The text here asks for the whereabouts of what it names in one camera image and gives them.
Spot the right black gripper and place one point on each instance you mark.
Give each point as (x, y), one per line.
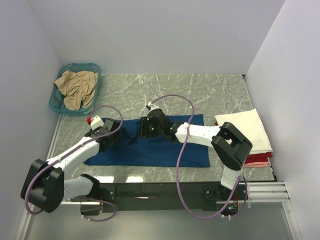
(143, 128)

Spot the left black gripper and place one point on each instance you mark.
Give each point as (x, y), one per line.
(114, 142)

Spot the blue t-shirt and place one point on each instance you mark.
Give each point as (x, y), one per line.
(133, 150)

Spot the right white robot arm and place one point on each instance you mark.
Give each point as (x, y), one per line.
(216, 137)

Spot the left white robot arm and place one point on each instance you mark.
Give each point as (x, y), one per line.
(45, 185)

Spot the beige t-shirt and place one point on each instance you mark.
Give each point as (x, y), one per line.
(78, 88)

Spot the black base beam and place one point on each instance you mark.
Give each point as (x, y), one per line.
(154, 196)

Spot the teal plastic basket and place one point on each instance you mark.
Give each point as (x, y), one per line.
(56, 101)

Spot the folded white t-shirt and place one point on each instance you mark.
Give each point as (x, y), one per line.
(251, 115)

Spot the folded red t-shirt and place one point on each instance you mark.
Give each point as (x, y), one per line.
(260, 157)

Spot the folded pink t-shirt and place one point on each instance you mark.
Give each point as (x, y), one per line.
(257, 164)

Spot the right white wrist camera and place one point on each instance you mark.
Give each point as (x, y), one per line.
(151, 106)

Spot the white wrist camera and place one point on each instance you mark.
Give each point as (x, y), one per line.
(151, 106)
(95, 122)

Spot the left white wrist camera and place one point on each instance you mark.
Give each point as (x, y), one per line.
(95, 122)

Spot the aluminium frame rail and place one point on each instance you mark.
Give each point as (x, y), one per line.
(242, 195)

